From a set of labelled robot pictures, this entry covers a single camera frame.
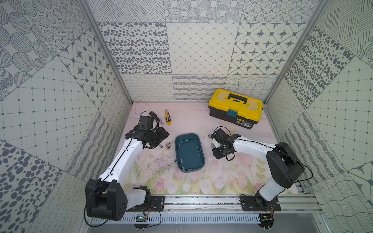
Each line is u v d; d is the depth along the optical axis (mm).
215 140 764
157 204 731
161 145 953
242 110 943
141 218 716
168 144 954
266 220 727
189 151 927
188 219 701
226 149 668
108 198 389
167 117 1104
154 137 701
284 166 458
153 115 1089
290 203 765
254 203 729
